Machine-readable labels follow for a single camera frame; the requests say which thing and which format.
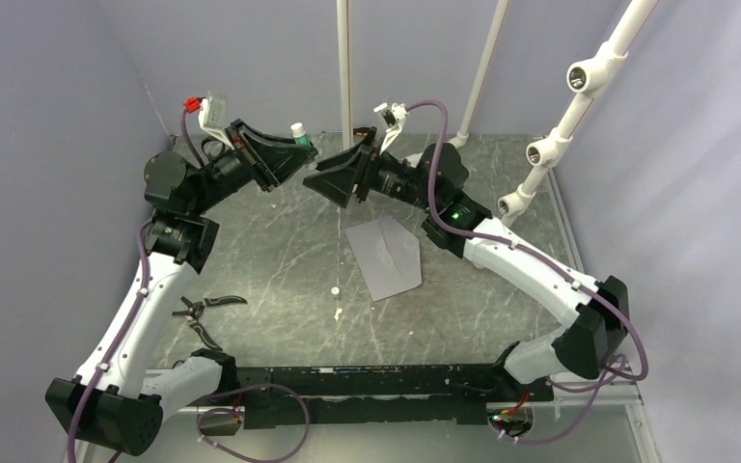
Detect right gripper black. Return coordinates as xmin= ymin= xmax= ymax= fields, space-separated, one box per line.
xmin=304 ymin=127 xmax=440 ymax=213

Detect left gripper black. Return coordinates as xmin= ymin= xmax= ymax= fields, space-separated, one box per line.
xmin=189 ymin=119 xmax=316 ymax=217

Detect green white glue stick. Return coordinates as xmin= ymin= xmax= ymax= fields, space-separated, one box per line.
xmin=290 ymin=123 xmax=312 ymax=146

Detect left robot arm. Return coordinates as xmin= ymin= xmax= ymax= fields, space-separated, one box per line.
xmin=45 ymin=121 xmax=317 ymax=462

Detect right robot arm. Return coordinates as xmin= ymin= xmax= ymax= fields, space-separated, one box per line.
xmin=303 ymin=131 xmax=629 ymax=400

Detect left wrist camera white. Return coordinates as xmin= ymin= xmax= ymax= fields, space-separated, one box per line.
xmin=183 ymin=93 xmax=233 ymax=149

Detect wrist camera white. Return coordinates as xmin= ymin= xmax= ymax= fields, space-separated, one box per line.
xmin=373 ymin=102 xmax=408 ymax=152
xmin=183 ymin=93 xmax=233 ymax=149

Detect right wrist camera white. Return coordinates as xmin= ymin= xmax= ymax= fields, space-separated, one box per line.
xmin=373 ymin=102 xmax=408 ymax=152

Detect black handled pliers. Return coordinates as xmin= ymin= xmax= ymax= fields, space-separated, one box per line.
xmin=172 ymin=294 xmax=248 ymax=352

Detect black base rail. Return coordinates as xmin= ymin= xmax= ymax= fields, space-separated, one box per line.
xmin=197 ymin=364 xmax=554 ymax=430

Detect white pvc pipe frame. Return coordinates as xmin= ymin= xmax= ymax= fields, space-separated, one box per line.
xmin=335 ymin=0 xmax=661 ymax=228

